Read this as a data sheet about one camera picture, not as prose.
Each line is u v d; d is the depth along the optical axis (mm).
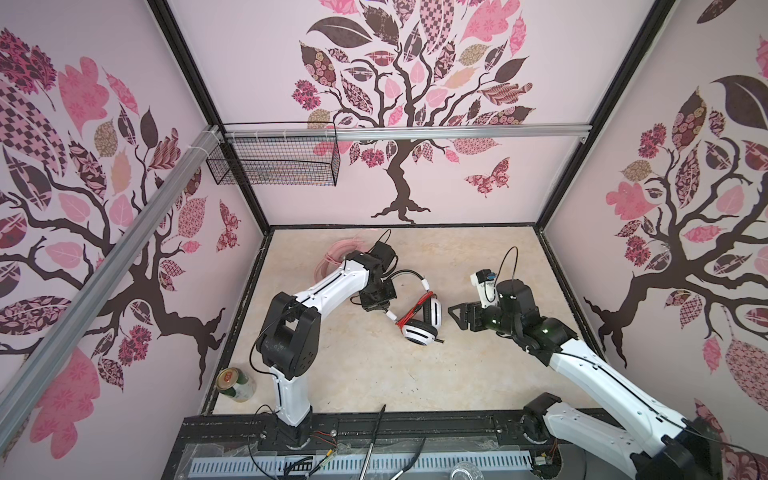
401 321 820
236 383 716
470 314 683
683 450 379
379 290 764
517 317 576
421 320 809
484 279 695
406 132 939
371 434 723
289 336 491
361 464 693
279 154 948
